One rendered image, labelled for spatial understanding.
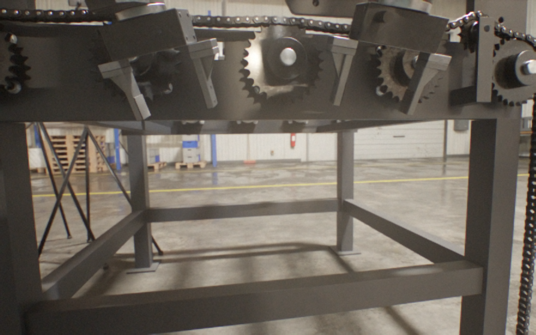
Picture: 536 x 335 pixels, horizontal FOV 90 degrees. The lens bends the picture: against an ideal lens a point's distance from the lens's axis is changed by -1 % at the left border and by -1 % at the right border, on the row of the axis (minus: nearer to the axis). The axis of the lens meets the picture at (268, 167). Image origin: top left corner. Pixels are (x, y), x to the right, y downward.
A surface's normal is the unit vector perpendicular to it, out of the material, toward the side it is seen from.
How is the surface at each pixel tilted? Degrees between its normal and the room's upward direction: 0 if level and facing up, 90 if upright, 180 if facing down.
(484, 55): 90
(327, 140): 90
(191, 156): 90
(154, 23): 114
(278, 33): 90
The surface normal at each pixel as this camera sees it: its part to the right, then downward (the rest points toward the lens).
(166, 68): 0.15, 0.08
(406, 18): 0.09, 0.48
